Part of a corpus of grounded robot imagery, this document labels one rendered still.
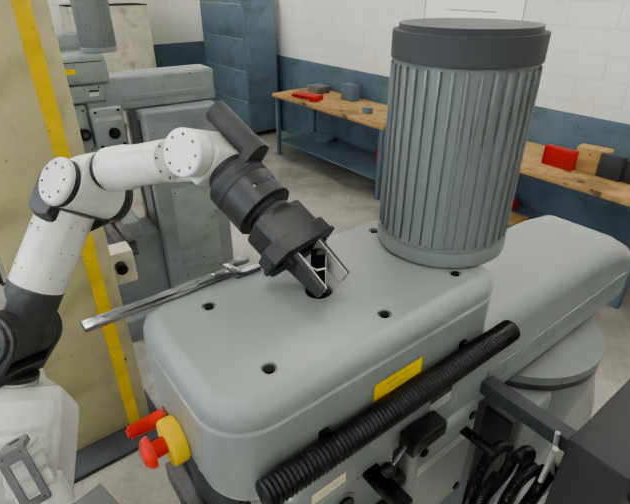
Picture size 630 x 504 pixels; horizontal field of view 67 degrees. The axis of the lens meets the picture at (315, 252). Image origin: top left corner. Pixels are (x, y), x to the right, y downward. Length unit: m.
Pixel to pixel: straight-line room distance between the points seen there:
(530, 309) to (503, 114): 0.43
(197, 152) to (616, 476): 0.67
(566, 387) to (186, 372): 0.82
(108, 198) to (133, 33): 8.22
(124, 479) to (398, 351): 2.42
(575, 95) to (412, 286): 4.47
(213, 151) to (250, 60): 7.21
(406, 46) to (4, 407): 0.81
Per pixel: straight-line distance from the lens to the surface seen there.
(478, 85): 0.64
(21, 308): 0.92
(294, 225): 0.63
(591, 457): 0.77
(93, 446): 3.08
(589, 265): 1.15
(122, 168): 0.79
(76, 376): 2.77
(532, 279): 1.01
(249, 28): 7.82
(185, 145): 0.66
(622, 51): 4.90
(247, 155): 0.66
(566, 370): 1.14
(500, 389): 0.93
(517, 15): 5.33
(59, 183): 0.84
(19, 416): 0.94
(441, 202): 0.68
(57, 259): 0.89
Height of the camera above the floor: 2.26
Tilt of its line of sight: 30 degrees down
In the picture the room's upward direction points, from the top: straight up
